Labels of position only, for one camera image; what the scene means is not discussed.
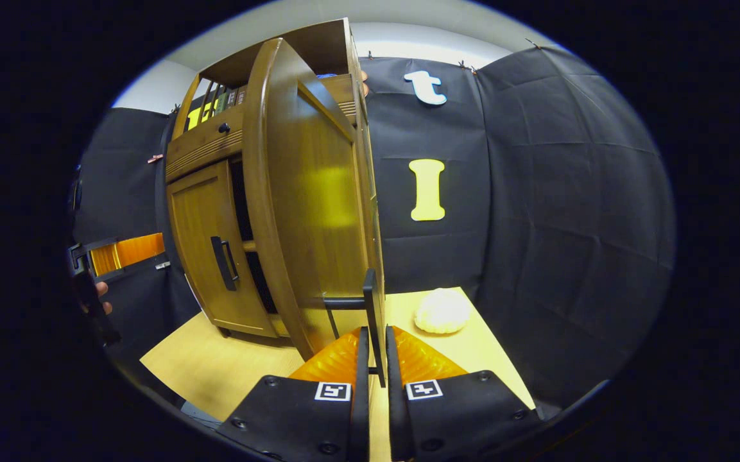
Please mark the wooden double-door shoe cabinet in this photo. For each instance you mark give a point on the wooden double-door shoe cabinet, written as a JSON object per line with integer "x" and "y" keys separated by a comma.
{"x": 267, "y": 58}

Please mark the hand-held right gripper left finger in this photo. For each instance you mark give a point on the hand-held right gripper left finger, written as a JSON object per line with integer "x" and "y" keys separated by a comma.
{"x": 360, "y": 398}

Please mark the green book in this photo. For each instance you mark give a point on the green book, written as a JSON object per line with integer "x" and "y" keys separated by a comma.
{"x": 221, "y": 102}

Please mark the wooden cabinet door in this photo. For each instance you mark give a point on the wooden cabinet door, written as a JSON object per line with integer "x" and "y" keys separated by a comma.
{"x": 305, "y": 192}
{"x": 203, "y": 212}

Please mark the black backdrop cloth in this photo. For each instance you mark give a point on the black backdrop cloth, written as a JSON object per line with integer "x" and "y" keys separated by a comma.
{"x": 568, "y": 224}

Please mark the dark brown book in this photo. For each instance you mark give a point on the dark brown book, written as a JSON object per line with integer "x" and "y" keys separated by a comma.
{"x": 232, "y": 98}

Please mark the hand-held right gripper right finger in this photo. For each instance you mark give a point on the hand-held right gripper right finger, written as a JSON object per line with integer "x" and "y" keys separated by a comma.
{"x": 396, "y": 398}

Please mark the white round plush object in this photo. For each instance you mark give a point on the white round plush object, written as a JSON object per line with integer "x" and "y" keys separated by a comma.
{"x": 441, "y": 311}

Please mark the black cloth clip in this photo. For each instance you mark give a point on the black cloth clip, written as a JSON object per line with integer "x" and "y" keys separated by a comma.
{"x": 466, "y": 64}
{"x": 532, "y": 43}

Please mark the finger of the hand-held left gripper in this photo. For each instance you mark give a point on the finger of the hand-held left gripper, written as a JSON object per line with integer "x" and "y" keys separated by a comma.
{"x": 132, "y": 250}

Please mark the wooden cabinet drawer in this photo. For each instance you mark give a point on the wooden cabinet drawer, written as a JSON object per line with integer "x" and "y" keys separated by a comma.
{"x": 203, "y": 144}

